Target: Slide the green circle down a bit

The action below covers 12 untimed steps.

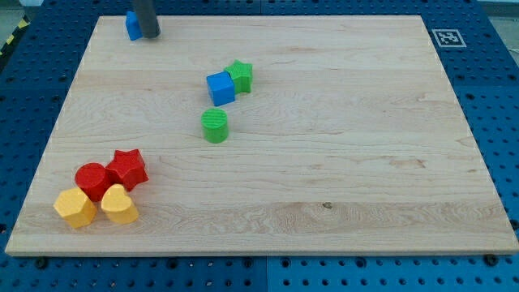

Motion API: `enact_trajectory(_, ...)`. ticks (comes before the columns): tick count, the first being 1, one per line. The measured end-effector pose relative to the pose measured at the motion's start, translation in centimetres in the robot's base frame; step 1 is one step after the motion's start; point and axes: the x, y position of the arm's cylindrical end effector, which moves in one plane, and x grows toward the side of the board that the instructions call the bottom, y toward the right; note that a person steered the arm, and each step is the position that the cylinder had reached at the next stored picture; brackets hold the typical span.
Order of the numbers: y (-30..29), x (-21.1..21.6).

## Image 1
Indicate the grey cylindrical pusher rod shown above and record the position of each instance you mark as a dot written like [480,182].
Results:
[147,18]

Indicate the small blue block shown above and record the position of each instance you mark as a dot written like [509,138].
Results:
[132,26]

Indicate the blue cube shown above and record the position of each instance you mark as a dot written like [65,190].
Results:
[221,88]

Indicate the green star block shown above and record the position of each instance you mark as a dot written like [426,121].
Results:
[241,75]

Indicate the green cylinder block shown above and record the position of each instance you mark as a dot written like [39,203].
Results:
[214,123]

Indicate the red star block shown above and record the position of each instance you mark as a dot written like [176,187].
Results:
[127,168]

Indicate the red cylinder block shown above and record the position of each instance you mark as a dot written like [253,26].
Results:
[93,179]

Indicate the wooden board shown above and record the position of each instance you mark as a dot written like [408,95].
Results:
[351,142]

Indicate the yellow heart block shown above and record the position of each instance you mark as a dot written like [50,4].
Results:
[118,206]

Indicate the yellow hexagon block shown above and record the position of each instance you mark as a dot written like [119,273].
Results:
[75,207]

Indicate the white fiducial marker tag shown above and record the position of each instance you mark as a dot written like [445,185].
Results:
[448,38]

